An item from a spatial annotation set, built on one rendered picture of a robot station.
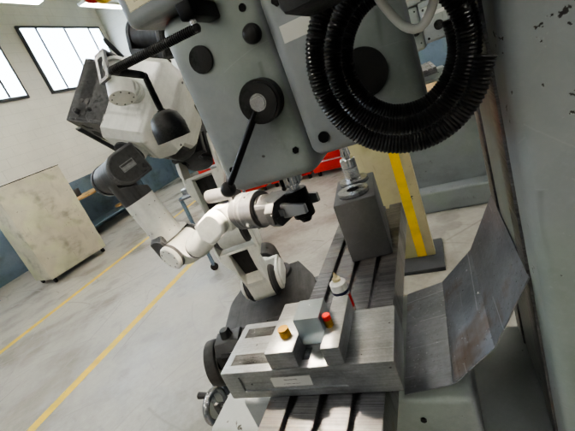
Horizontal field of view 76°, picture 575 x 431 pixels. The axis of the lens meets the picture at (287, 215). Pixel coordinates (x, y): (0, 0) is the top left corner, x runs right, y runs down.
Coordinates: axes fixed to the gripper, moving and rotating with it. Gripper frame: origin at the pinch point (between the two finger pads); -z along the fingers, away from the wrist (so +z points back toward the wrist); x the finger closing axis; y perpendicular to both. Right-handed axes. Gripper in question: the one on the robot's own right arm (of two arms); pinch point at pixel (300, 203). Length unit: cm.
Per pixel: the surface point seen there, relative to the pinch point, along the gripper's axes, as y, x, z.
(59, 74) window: -224, 453, 891
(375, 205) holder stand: 14.5, 27.1, -2.7
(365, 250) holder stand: 27.4, 24.6, 3.1
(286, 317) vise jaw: 19.2, -14.1, 3.3
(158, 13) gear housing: -40.6, -12.6, 3.1
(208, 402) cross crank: 56, -16, 50
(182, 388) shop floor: 124, 23, 159
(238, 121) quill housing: -20.8, -9.9, -1.3
